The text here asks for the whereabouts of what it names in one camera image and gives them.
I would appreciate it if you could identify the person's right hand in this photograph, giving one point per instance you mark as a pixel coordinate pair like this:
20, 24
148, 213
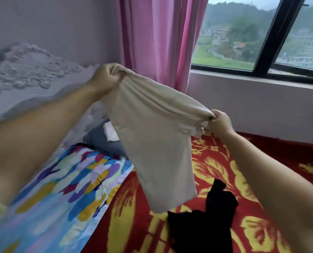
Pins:
221, 123

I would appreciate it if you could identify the colourful patterned pillow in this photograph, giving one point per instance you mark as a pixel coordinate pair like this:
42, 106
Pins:
58, 197

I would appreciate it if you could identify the person's left forearm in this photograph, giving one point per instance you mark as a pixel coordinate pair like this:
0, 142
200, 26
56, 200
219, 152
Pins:
32, 139

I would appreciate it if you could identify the beige garment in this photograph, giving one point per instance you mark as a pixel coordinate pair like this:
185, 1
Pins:
156, 139

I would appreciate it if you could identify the black framed window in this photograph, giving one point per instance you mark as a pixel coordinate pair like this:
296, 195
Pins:
261, 36

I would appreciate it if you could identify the person's right fingers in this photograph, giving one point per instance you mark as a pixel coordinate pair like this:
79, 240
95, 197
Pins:
210, 122

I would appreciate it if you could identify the black garment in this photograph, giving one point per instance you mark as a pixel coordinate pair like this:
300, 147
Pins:
203, 221

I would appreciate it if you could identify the pink curtain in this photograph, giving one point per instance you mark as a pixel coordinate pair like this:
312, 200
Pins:
159, 39

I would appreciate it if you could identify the padded carved headboard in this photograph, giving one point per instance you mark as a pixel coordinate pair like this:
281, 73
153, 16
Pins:
37, 84

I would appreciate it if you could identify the person's right forearm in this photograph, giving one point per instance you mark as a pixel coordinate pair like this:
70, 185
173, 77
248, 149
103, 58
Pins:
275, 189

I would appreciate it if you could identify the red and yellow floral blanket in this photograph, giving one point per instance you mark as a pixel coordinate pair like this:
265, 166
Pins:
225, 197

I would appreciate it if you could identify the person's left hand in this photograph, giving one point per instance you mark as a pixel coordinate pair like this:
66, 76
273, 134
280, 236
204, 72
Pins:
103, 77

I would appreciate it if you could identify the person's left fingers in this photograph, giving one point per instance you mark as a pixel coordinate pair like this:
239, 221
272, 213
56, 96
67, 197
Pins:
116, 72

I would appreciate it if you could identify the grey pillow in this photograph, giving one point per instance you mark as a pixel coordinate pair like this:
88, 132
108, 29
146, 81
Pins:
103, 142

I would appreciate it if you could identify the white folded cloth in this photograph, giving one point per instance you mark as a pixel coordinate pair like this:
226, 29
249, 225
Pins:
110, 132

